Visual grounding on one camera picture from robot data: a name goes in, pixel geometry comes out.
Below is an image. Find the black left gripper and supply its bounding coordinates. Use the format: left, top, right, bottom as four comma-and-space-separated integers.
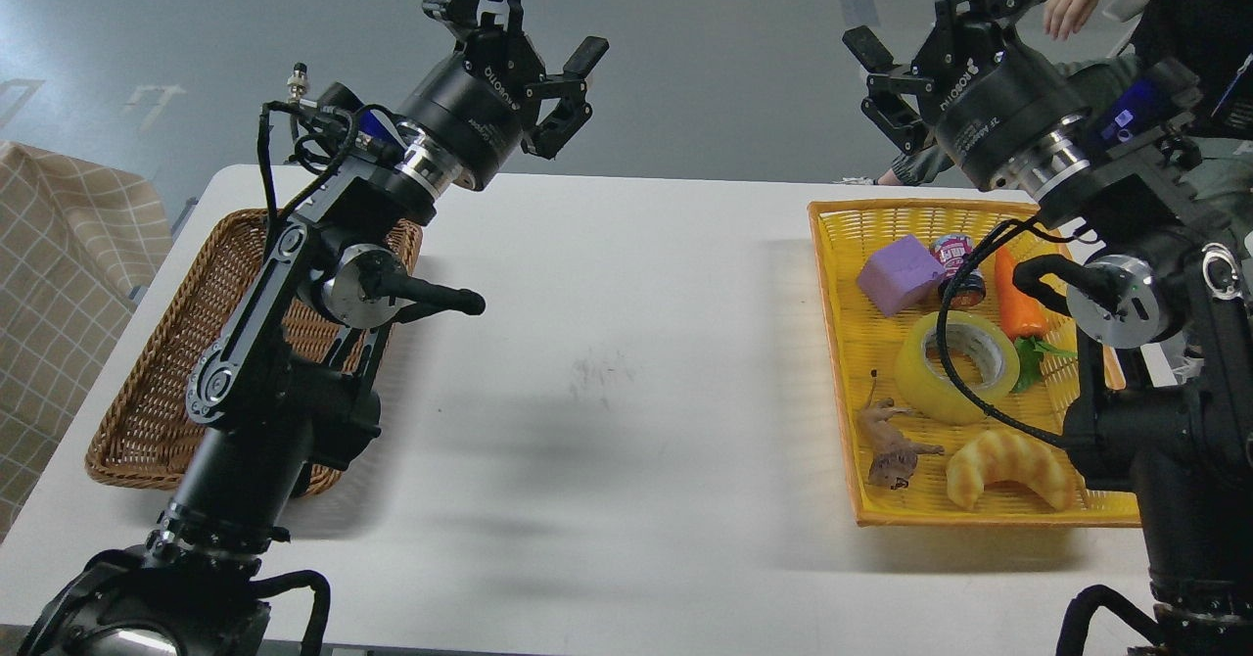
398, 0, 610, 192

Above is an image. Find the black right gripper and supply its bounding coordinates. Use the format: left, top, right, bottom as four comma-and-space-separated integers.
843, 0, 1068, 189

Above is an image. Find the yellow tape roll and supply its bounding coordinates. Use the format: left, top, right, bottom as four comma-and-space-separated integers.
893, 310, 1021, 427

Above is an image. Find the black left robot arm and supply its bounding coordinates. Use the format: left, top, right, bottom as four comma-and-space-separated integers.
19, 0, 609, 655

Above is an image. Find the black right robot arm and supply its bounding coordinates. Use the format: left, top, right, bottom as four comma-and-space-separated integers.
843, 0, 1250, 655

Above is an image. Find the small pink can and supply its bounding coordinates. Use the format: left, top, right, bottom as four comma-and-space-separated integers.
930, 233, 989, 309

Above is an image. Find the purple foam block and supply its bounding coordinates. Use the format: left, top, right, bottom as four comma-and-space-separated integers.
856, 235, 945, 317

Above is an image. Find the person in dark clothes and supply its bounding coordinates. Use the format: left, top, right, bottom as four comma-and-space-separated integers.
834, 0, 1253, 207

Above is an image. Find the orange toy carrot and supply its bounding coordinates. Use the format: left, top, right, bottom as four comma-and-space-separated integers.
994, 247, 1078, 393

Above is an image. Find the yellow plastic basket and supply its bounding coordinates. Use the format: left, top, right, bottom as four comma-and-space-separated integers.
809, 198, 1140, 528

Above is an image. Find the brown toy dinosaur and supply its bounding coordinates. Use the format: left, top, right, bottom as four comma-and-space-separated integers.
858, 369, 946, 491

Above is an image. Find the toy croissant bread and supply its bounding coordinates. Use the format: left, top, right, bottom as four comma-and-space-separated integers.
946, 429, 1078, 510

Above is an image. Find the beige checkered cloth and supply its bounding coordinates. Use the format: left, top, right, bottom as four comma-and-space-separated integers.
1, 140, 170, 533

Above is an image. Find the brown wicker basket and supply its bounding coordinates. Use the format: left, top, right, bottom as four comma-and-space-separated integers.
85, 209, 424, 496

